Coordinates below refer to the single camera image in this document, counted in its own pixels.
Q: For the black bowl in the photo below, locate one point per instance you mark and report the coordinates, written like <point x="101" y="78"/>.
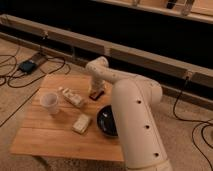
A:
<point x="105" y="121"/>

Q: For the wooden table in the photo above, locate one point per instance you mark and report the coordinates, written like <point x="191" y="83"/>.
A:
<point x="41" y="134"/>

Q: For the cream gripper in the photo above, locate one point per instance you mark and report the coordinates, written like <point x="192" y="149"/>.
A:
<point x="96" y="87"/>

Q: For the cream rectangular block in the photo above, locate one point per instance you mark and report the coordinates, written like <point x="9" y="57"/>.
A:
<point x="82" y="123"/>

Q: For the dark brown eraser block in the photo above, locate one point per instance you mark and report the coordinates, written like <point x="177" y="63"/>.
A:
<point x="96" y="95"/>

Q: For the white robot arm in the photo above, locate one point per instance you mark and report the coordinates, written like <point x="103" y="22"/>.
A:
<point x="132" y="97"/>

